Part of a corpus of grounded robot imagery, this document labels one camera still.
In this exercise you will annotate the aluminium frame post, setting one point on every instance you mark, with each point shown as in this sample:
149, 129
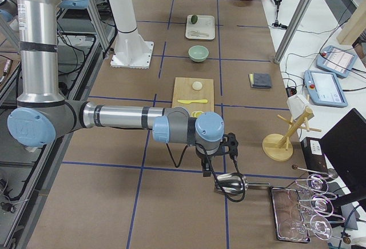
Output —
291, 30

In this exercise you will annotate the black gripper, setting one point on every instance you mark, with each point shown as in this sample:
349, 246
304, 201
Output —
205, 159

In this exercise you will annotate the bamboo cutting board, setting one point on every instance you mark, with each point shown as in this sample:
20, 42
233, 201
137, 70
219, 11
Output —
183, 90

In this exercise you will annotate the black tripod stand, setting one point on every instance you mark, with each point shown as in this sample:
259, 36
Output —
276, 24

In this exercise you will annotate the blue teach pendant far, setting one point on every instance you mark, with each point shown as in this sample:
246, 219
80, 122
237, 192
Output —
336, 60

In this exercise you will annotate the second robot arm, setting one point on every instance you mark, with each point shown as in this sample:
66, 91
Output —
8, 10

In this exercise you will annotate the blue teach pendant near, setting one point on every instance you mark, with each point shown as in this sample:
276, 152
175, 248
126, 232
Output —
324, 89

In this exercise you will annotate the yellow sponge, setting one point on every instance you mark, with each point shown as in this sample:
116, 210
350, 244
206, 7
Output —
251, 79

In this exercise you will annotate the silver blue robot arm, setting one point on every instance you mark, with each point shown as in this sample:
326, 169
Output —
44, 114

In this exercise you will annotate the metal tray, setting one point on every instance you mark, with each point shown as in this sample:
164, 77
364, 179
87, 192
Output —
285, 211

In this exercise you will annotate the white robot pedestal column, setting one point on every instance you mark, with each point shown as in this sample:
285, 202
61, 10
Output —
130, 49

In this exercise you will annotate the blue teach pendant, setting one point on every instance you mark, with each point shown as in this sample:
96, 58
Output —
336, 60
324, 89

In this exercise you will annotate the wire glass rack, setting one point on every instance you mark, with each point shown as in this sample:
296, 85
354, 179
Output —
316, 206

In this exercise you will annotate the grey folded cloth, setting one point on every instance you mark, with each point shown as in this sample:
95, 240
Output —
261, 80

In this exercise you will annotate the wooden mug tree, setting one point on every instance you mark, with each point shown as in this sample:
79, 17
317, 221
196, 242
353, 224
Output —
278, 147

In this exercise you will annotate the metal scoop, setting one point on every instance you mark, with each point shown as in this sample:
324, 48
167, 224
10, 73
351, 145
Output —
236, 183

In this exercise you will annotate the green ceramic bowl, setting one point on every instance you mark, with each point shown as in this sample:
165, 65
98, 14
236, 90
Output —
198, 53

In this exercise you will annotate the yellow plastic knife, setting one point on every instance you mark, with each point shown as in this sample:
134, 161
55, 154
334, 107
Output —
182, 101

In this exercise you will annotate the black monitor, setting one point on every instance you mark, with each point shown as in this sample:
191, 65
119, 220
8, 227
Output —
344, 147

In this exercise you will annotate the stacked lemon slice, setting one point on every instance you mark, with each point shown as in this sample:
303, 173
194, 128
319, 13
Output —
196, 114

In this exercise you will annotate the white plastic tray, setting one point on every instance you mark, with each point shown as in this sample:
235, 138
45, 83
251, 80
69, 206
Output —
203, 28

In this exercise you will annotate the white steamed bun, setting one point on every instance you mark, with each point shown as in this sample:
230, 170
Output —
197, 85

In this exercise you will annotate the white paper cup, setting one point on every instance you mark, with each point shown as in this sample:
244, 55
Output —
297, 104

